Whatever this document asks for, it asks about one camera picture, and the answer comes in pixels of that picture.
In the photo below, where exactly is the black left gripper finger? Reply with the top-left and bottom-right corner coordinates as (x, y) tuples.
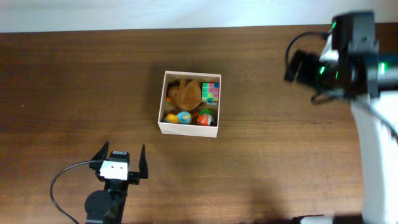
(139, 144), (149, 179)
(91, 141), (109, 161)

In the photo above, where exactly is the orange blue duck toy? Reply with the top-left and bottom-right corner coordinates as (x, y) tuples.
(162, 111), (198, 125)

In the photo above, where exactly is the red white ball toy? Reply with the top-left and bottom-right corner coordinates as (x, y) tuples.
(197, 113), (215, 126)

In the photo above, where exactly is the green lattice ball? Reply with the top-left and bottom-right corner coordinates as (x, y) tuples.
(199, 110), (214, 116)

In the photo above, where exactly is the brown plush chicken toy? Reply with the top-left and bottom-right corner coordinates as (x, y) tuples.
(168, 80), (202, 111)

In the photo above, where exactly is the colourful puzzle cube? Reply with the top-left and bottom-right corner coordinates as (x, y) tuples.
(201, 82), (220, 106)

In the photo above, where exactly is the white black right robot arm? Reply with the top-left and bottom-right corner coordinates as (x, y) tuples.
(284, 11), (397, 223)

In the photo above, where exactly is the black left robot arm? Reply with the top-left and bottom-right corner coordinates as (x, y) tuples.
(85, 141), (149, 224)

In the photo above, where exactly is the pink cardboard box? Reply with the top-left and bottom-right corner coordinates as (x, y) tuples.
(158, 71), (221, 138)

